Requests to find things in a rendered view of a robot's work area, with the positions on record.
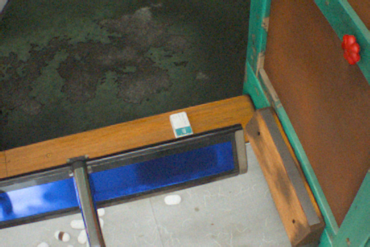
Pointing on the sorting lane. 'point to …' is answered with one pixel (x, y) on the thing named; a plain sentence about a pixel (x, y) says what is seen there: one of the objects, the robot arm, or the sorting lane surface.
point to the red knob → (350, 49)
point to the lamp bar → (126, 176)
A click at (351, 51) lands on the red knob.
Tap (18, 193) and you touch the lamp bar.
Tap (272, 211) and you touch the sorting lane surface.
